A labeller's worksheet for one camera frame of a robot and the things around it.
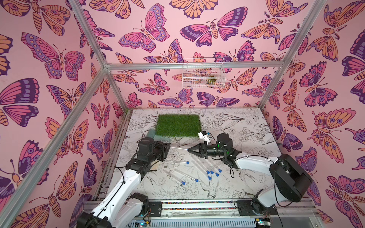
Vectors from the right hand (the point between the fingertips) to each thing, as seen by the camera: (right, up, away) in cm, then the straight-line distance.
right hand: (190, 150), depth 75 cm
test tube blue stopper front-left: (-11, -17, +11) cm, 23 cm away
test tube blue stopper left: (-2, -11, +15) cm, 19 cm away
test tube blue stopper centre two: (+10, -13, +15) cm, 22 cm away
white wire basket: (+11, +48, +31) cm, 58 cm away
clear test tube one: (+6, -13, +13) cm, 20 cm away
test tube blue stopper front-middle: (+4, -19, +9) cm, 22 cm away
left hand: (-10, +4, +5) cm, 11 cm away
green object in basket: (+15, +42, +20) cm, 49 cm away
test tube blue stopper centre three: (+15, -13, +15) cm, 25 cm away
